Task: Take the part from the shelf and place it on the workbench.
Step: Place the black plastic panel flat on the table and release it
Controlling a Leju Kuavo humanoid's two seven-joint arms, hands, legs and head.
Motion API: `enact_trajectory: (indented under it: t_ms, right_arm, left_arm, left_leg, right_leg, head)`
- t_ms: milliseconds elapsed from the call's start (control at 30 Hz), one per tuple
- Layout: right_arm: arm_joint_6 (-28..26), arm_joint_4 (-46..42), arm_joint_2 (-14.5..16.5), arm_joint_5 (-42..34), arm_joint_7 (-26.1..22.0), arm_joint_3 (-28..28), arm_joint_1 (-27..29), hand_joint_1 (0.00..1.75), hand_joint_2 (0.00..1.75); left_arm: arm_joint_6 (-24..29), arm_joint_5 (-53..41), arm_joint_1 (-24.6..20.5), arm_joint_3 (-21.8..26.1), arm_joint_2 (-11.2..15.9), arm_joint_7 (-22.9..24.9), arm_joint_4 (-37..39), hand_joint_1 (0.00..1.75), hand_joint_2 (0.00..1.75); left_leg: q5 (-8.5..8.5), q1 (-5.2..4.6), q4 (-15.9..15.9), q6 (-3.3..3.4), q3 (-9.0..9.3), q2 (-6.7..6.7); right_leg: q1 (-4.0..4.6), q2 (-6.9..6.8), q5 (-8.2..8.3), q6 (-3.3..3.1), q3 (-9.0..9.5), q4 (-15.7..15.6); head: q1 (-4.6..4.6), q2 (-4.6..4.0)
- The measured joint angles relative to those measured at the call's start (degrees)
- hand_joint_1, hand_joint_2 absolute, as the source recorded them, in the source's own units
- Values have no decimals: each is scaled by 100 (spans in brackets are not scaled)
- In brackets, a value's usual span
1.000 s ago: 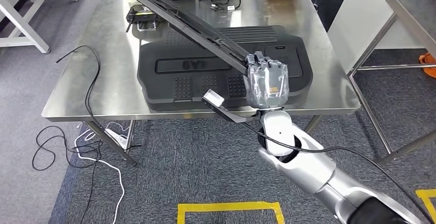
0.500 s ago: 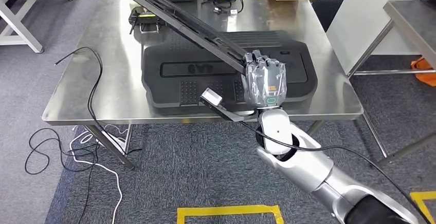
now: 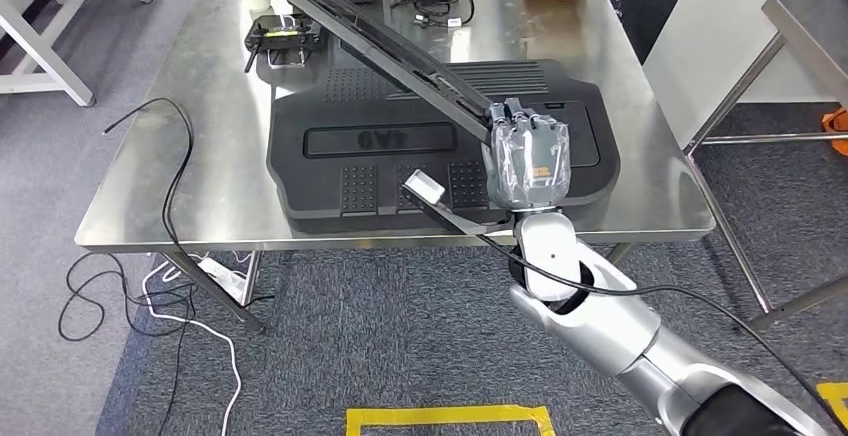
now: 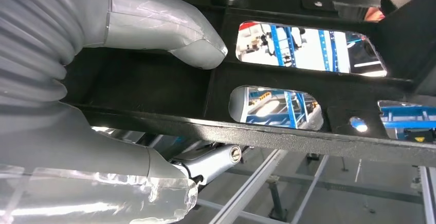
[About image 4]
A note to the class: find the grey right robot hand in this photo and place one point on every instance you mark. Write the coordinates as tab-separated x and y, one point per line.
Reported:
85	161

